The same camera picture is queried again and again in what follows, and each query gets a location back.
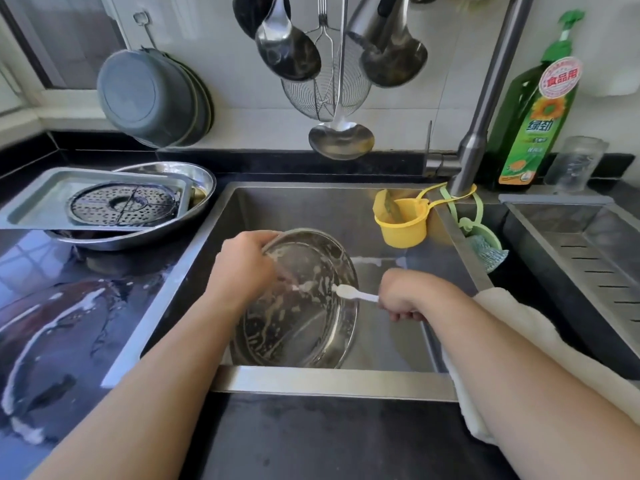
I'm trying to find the person's left hand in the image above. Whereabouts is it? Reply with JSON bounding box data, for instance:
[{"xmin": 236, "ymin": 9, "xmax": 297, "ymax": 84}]
[{"xmin": 204, "ymin": 229, "xmax": 283, "ymax": 318}]

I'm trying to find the person's right hand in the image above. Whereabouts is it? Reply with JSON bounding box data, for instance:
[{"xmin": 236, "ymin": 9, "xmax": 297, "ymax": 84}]
[{"xmin": 378, "ymin": 267, "xmax": 469, "ymax": 322}]

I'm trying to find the white cleaning brush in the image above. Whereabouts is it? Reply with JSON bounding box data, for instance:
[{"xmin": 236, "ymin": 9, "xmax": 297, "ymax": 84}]
[{"xmin": 335, "ymin": 283, "xmax": 382, "ymax": 305}]

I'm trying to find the round steel pan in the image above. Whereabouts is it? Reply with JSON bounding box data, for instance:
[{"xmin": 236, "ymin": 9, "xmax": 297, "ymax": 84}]
[{"xmin": 231, "ymin": 227, "xmax": 360, "ymax": 369}]

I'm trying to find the black round steamer rack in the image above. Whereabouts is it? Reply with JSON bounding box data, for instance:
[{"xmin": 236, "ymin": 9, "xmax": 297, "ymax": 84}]
[{"xmin": 68, "ymin": 181, "xmax": 182, "ymax": 228}]

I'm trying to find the person's right forearm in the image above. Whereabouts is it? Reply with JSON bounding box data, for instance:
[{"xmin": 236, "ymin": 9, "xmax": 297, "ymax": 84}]
[{"xmin": 435, "ymin": 285, "xmax": 640, "ymax": 480}]

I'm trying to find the person's left forearm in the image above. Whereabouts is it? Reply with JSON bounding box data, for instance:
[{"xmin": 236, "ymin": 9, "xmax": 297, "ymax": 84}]
[{"xmin": 30, "ymin": 299, "xmax": 251, "ymax": 480}]

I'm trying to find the stainless steel sink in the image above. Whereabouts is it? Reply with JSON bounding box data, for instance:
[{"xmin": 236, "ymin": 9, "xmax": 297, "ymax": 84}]
[{"xmin": 100, "ymin": 181, "xmax": 496, "ymax": 403}]

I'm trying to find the yellow hanging sink cup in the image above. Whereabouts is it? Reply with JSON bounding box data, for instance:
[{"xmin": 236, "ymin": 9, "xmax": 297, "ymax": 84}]
[{"xmin": 373, "ymin": 181, "xmax": 477, "ymax": 250}]

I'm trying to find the green hanging sponge holder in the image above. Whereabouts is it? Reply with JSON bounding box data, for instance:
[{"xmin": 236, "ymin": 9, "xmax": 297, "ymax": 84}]
[{"xmin": 438, "ymin": 187, "xmax": 510, "ymax": 273}]

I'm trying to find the round steel basin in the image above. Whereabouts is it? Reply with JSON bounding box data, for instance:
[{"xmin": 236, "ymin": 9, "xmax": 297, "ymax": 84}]
[{"xmin": 45, "ymin": 161, "xmax": 218, "ymax": 252}]

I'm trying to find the white dish rag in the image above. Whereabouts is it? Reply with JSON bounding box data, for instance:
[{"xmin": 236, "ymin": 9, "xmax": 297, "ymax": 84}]
[{"xmin": 443, "ymin": 287, "xmax": 640, "ymax": 446}]

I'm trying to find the dark green hanging basin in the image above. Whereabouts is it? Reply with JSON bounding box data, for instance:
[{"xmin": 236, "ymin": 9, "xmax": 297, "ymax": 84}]
[{"xmin": 185, "ymin": 59, "xmax": 215, "ymax": 144}]

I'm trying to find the grey hanging basin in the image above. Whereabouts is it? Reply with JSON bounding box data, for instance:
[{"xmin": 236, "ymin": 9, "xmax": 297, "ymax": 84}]
[{"xmin": 97, "ymin": 47, "xmax": 201, "ymax": 149}]

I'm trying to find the green dish soap bottle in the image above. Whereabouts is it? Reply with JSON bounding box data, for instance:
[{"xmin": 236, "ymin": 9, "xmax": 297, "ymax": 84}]
[{"xmin": 487, "ymin": 9, "xmax": 586, "ymax": 189}]

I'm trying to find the clear plastic cup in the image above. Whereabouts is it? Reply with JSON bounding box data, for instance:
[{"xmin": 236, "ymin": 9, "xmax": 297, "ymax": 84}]
[{"xmin": 545, "ymin": 135, "xmax": 609, "ymax": 193}]

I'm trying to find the rectangular steel tray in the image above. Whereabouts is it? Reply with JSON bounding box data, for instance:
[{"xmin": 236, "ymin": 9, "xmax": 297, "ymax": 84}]
[{"xmin": 0, "ymin": 167, "xmax": 194, "ymax": 232}]

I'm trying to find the steel soup ladle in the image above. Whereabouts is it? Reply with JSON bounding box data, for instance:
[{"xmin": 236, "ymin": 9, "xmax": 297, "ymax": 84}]
[{"xmin": 255, "ymin": 0, "xmax": 323, "ymax": 83}]

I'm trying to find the steel gooseneck faucet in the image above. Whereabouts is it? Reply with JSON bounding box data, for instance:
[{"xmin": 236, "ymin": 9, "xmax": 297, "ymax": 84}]
[{"xmin": 347, "ymin": 0, "xmax": 536, "ymax": 196}]

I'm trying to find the hanging steel ladles and skimmer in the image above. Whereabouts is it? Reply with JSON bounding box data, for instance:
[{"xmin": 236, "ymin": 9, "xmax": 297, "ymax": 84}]
[{"xmin": 232, "ymin": 0, "xmax": 293, "ymax": 40}]

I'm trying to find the yellow-handled steel ladle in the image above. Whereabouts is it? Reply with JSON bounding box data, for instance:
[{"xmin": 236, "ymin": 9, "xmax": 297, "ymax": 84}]
[{"xmin": 308, "ymin": 0, "xmax": 376, "ymax": 162}]

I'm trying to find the wire mesh skimmer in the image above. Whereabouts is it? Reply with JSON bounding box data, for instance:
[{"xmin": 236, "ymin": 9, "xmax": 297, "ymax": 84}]
[{"xmin": 281, "ymin": 0, "xmax": 373, "ymax": 122}]

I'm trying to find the steel wall hook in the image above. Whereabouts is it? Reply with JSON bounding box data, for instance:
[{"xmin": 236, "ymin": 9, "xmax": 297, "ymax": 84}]
[{"xmin": 133, "ymin": 11, "xmax": 159, "ymax": 52}]

